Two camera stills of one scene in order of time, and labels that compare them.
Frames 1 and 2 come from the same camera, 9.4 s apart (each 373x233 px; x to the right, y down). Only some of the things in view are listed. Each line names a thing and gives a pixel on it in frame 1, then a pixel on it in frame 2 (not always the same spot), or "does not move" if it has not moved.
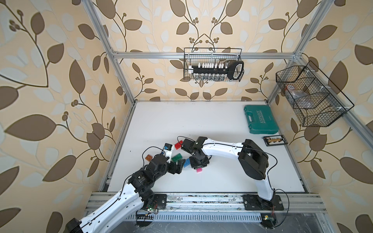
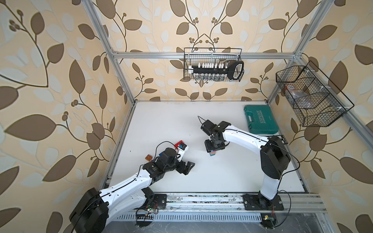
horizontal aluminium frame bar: x=181 y=55 does not move
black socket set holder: x=232 y=70 does not move
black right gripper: x=194 y=166 → x=208 y=147
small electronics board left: x=153 y=208 does not move
